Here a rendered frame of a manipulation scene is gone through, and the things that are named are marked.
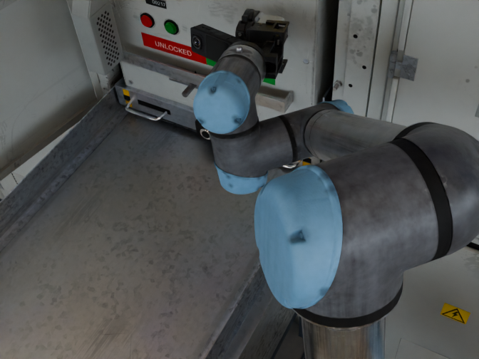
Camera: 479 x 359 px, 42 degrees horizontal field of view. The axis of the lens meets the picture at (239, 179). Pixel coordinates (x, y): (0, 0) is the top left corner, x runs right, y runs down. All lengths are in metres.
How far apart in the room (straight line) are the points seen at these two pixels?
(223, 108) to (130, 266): 0.53
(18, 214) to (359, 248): 1.02
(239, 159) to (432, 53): 0.37
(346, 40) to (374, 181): 0.62
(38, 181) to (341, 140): 0.82
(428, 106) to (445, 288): 0.52
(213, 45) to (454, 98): 0.41
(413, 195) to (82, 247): 0.90
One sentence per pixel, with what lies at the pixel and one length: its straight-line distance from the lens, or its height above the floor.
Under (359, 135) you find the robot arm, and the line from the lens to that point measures 0.75.
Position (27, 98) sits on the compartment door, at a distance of 1.50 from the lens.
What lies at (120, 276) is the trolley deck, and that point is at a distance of 1.26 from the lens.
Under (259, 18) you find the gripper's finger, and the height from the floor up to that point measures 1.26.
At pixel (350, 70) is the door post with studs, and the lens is 1.15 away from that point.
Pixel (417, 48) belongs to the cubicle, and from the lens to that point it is 1.05.
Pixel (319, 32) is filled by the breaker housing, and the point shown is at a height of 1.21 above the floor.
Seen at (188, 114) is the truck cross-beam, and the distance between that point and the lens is 1.44.
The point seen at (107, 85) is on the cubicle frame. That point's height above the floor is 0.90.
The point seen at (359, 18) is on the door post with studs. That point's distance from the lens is 1.08.
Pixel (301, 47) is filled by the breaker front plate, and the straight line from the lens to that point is 1.16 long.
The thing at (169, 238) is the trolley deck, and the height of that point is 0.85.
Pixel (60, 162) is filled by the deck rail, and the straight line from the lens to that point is 1.47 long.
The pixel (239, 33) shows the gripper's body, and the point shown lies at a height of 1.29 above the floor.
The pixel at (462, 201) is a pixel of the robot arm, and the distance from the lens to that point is 0.55.
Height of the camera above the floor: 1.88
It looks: 49 degrees down
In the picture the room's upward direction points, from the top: 5 degrees counter-clockwise
